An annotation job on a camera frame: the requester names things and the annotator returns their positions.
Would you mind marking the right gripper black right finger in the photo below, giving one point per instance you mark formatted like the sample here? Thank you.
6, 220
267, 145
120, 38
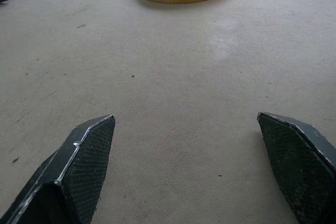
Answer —
296, 161

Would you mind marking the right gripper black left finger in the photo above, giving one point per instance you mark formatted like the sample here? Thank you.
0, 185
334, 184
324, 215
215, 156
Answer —
71, 176

